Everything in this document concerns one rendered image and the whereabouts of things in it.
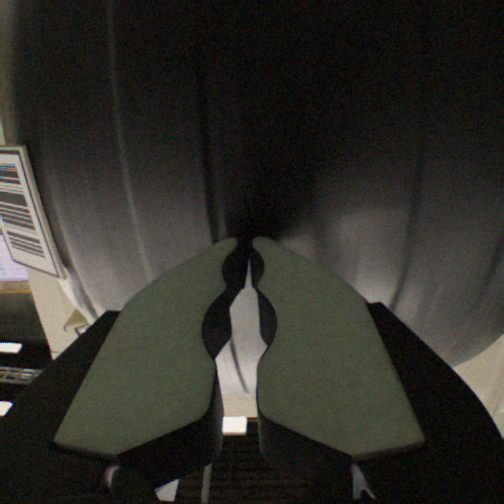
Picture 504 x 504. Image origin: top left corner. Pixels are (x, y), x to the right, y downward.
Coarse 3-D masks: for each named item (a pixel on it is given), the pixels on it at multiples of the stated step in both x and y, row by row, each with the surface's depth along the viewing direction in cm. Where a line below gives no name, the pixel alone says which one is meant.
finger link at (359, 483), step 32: (384, 320) 8; (416, 352) 8; (416, 384) 7; (448, 384) 7; (416, 416) 6; (448, 416) 6; (480, 416) 6; (448, 448) 5; (480, 448) 5; (384, 480) 5; (416, 480) 5; (448, 480) 5; (480, 480) 5
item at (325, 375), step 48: (288, 288) 10; (336, 288) 10; (288, 336) 8; (336, 336) 8; (288, 384) 7; (336, 384) 7; (384, 384) 7; (288, 432) 6; (336, 432) 6; (384, 432) 6
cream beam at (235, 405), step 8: (224, 400) 75; (232, 400) 75; (240, 400) 75; (248, 400) 75; (224, 408) 76; (232, 408) 76; (240, 408) 76; (248, 408) 76; (256, 408) 76; (232, 416) 77; (240, 416) 77; (248, 416) 77; (256, 416) 77
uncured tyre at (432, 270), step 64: (0, 0) 13; (64, 0) 10; (128, 0) 10; (192, 0) 10; (256, 0) 10; (320, 0) 10; (384, 0) 10; (448, 0) 10; (0, 64) 14; (64, 64) 11; (128, 64) 11; (192, 64) 11; (256, 64) 11; (320, 64) 11; (384, 64) 11; (448, 64) 11; (64, 128) 12; (128, 128) 12; (192, 128) 12; (256, 128) 12; (320, 128) 12; (384, 128) 12; (448, 128) 12; (64, 192) 13; (128, 192) 13; (192, 192) 13; (256, 192) 13; (320, 192) 13; (384, 192) 13; (448, 192) 13; (64, 256) 15; (128, 256) 14; (192, 256) 14; (320, 256) 14; (384, 256) 14; (448, 256) 14; (256, 320) 16; (448, 320) 17
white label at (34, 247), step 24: (0, 168) 14; (24, 168) 13; (0, 192) 15; (24, 192) 14; (0, 216) 16; (24, 216) 15; (24, 240) 16; (48, 240) 15; (24, 264) 17; (48, 264) 16
